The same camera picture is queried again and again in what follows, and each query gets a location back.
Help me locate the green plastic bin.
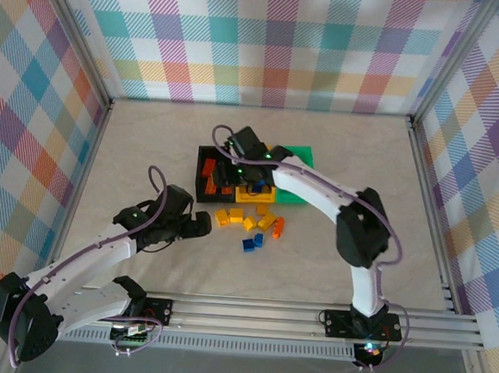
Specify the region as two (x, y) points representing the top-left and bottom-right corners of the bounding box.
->
(273, 143), (321, 207)

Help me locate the black plastic bin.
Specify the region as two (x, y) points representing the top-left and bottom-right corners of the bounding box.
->
(193, 144), (241, 207)

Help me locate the aluminium mounting rail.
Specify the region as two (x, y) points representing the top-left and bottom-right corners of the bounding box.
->
(9, 277), (490, 357)

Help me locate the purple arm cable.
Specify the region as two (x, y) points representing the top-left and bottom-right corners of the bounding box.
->
(194, 122), (422, 373)
(7, 154), (177, 373)

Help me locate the yellow plastic bin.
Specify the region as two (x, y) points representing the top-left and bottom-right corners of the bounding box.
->
(233, 141), (282, 208)

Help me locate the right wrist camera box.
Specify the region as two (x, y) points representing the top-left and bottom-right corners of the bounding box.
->
(227, 124), (269, 159)

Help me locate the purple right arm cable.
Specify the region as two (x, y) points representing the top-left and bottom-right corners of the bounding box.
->
(194, 122), (422, 373)

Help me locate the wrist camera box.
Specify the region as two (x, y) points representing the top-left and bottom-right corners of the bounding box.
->
(227, 124), (269, 159)
(156, 182), (196, 224)

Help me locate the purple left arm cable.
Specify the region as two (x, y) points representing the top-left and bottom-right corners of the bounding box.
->
(7, 154), (177, 373)

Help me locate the aluminium side rail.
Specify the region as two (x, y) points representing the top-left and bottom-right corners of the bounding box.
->
(41, 93), (115, 292)
(395, 119), (474, 314)

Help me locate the aluminium frame post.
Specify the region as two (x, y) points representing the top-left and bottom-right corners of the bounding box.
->
(409, 0), (499, 129)
(24, 0), (121, 112)

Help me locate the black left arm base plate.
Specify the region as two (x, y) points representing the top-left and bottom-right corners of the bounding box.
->
(93, 293), (176, 328)

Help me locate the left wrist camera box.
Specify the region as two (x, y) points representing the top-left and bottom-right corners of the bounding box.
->
(156, 182), (196, 224)

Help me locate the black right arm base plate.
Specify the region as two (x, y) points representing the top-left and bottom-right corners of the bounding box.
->
(321, 307), (405, 343)

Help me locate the grey slotted cable duct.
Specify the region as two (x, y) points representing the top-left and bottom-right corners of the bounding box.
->
(59, 326), (357, 364)

